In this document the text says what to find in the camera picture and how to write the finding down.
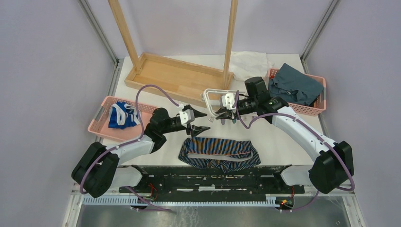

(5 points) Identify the white plastic clip hanger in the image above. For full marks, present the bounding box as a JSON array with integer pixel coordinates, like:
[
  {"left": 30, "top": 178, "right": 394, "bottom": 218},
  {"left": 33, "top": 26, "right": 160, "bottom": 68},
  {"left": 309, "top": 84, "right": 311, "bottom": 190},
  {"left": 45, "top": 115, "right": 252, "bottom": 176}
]
[{"left": 201, "top": 88, "right": 247, "bottom": 125}]

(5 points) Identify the blue white underwear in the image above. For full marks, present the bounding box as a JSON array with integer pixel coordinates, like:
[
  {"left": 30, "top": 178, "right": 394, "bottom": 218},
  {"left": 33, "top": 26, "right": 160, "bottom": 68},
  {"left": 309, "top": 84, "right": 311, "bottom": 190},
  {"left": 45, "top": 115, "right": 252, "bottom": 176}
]
[{"left": 108, "top": 102, "right": 141, "bottom": 129}]

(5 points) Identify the wooden hanger rack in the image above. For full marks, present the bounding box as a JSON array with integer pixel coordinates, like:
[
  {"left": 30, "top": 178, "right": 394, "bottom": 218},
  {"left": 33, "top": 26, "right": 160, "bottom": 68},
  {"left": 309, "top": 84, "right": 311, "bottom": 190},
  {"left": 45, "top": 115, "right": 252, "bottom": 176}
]
[{"left": 108, "top": 0, "right": 238, "bottom": 106}]

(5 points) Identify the navy striped boxer underwear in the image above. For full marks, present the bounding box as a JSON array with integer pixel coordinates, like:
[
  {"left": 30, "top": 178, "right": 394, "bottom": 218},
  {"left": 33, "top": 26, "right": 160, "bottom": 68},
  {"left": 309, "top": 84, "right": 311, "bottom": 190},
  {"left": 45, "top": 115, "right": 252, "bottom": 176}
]
[{"left": 178, "top": 137, "right": 261, "bottom": 173}]

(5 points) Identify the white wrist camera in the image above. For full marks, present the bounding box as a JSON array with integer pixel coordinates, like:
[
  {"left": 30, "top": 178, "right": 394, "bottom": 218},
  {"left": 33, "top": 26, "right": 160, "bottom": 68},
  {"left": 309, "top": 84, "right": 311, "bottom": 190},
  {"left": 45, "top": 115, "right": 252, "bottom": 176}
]
[
  {"left": 220, "top": 93, "right": 236, "bottom": 112},
  {"left": 178, "top": 105, "right": 195, "bottom": 127}
]

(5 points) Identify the pink basket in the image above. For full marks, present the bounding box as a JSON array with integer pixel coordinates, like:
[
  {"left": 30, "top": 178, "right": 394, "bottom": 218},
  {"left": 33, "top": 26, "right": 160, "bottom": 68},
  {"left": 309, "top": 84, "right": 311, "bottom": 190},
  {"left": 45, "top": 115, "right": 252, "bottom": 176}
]
[
  {"left": 88, "top": 96, "right": 141, "bottom": 141},
  {"left": 267, "top": 69, "right": 327, "bottom": 116}
]

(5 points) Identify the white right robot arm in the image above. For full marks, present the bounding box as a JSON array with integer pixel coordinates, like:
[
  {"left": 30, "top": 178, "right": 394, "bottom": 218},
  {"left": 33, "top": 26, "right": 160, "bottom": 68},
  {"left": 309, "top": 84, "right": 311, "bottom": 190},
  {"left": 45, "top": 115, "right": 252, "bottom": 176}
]
[{"left": 216, "top": 77, "right": 356, "bottom": 194}]

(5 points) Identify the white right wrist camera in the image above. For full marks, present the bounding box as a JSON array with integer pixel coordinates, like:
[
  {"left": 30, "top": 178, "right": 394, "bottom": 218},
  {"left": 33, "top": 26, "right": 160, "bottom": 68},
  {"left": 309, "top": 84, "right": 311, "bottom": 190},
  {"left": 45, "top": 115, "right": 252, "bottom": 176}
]
[{"left": 220, "top": 93, "right": 236, "bottom": 112}]

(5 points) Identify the teal grey underwear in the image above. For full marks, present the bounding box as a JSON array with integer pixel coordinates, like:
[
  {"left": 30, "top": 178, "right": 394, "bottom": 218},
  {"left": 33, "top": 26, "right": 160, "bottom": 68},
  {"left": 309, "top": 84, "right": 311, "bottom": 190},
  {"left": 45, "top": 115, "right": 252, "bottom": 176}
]
[{"left": 268, "top": 63, "right": 323, "bottom": 106}]

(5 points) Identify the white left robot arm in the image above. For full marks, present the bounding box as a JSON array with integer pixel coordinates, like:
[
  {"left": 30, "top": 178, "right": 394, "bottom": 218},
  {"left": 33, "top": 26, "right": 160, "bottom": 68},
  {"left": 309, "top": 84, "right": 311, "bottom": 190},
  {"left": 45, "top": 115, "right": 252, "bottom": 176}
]
[{"left": 71, "top": 105, "right": 210, "bottom": 198}]

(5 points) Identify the white slotted cable duct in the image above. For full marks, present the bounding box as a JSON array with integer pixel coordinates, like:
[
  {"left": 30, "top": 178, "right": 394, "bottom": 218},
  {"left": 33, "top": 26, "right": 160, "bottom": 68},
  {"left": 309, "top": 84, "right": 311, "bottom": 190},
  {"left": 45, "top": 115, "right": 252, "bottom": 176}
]
[{"left": 82, "top": 194, "right": 279, "bottom": 208}]

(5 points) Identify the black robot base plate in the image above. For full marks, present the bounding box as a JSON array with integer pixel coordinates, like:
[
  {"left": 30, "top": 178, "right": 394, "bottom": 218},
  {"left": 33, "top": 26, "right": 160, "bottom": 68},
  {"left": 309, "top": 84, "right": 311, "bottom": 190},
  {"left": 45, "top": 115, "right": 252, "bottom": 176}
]
[{"left": 132, "top": 166, "right": 305, "bottom": 202}]

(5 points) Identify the pink basket left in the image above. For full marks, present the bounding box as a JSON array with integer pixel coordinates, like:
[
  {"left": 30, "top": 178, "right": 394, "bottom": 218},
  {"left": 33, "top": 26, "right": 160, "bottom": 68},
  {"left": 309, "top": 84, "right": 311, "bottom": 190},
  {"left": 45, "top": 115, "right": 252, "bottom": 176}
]
[{"left": 88, "top": 96, "right": 141, "bottom": 141}]

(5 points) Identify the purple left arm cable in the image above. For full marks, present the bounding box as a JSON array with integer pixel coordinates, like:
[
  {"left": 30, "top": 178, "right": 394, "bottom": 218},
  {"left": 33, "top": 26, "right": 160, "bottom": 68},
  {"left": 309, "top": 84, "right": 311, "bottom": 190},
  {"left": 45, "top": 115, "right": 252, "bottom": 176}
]
[{"left": 79, "top": 84, "right": 185, "bottom": 213}]

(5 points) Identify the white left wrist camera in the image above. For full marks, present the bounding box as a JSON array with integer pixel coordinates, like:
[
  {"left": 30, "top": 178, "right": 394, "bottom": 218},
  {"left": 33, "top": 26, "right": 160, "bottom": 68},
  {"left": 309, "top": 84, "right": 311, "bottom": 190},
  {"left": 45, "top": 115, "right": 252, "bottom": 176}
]
[{"left": 178, "top": 105, "right": 195, "bottom": 127}]

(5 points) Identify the white folded cloth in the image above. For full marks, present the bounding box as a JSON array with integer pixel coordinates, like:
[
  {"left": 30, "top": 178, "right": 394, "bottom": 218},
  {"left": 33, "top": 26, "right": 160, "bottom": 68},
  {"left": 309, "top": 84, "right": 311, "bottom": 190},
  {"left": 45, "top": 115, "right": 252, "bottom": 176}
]
[{"left": 229, "top": 51, "right": 269, "bottom": 81}]

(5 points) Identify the pink basket right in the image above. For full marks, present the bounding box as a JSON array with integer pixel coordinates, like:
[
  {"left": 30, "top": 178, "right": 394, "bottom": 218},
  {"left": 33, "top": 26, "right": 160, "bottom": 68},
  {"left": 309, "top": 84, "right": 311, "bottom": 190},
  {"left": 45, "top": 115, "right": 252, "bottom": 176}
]
[{"left": 267, "top": 69, "right": 327, "bottom": 116}]

